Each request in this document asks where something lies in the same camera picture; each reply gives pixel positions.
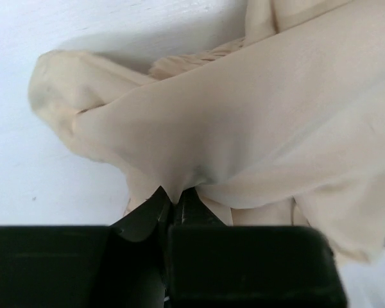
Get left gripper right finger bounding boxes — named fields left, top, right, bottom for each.
left=167, top=189, right=348, bottom=308

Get beige trousers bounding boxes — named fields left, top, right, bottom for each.
left=28, top=1, right=385, bottom=264

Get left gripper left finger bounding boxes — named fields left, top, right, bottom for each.
left=0, top=189, right=169, bottom=307

